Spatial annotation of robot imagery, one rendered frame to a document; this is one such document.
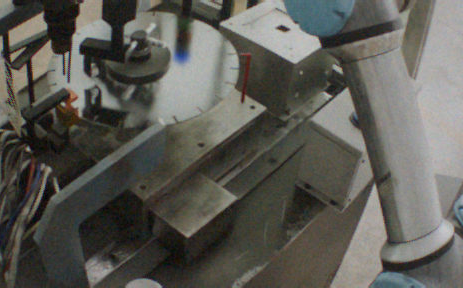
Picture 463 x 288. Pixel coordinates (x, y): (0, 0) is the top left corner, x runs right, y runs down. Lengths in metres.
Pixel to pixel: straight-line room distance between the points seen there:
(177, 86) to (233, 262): 0.29
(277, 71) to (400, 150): 0.51
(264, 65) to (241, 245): 0.36
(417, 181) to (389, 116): 0.09
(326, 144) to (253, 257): 0.22
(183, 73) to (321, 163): 0.27
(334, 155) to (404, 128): 0.34
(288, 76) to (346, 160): 0.22
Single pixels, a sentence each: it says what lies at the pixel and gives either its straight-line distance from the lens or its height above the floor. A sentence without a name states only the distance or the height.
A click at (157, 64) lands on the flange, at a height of 0.96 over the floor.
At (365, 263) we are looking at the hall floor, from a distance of 2.00.
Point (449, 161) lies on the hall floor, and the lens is 2.51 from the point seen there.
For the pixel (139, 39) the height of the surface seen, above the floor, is 1.00.
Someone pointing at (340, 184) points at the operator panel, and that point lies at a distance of 1.05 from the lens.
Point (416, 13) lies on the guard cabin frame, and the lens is 1.17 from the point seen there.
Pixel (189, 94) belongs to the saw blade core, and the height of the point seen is 0.95.
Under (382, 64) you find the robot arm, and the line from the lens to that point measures 0.70.
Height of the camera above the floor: 1.54
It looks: 43 degrees down
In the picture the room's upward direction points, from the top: 8 degrees clockwise
